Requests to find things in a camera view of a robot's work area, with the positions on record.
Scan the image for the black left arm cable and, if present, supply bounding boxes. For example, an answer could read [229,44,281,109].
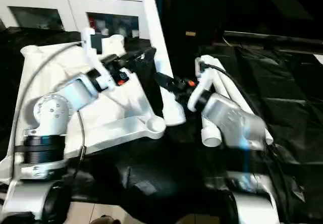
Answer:
[13,41,86,179]

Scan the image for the black plastic mat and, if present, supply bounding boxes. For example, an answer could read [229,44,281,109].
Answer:
[0,27,323,223]

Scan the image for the white plastic table top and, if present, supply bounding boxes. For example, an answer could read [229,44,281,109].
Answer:
[0,32,167,184]

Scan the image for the black bar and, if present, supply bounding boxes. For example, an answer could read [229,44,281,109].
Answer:
[222,30,323,43]

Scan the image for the white cabinet with glass doors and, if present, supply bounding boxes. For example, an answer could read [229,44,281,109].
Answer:
[0,0,152,38]

